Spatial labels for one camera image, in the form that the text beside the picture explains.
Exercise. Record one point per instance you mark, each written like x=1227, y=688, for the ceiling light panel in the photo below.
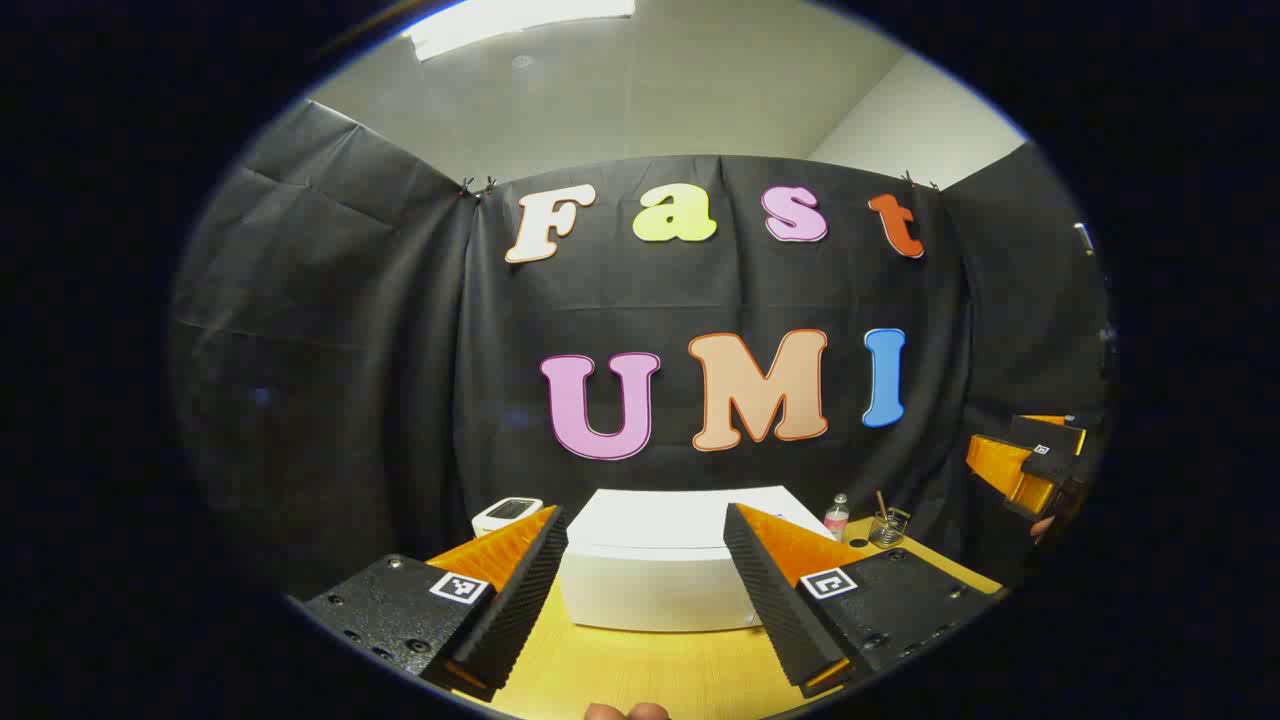
x=510, y=22

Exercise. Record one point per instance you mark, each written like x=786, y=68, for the white toaster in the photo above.
x=505, y=512

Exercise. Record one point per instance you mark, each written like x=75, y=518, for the thin metal stand pole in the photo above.
x=1085, y=238

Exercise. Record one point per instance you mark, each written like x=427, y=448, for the white microwave oven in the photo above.
x=650, y=560

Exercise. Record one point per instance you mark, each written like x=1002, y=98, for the glass jar with sticks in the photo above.
x=888, y=528

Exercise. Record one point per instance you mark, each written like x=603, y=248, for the small bottle with pink label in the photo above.
x=837, y=518

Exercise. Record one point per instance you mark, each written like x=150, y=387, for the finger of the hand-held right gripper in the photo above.
x=1010, y=470
x=1050, y=435

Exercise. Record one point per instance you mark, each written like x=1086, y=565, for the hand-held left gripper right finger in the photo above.
x=775, y=610

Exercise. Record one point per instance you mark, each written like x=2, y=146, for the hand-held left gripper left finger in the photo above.
x=520, y=610

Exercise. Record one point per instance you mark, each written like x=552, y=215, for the black backdrop cloth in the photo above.
x=350, y=380

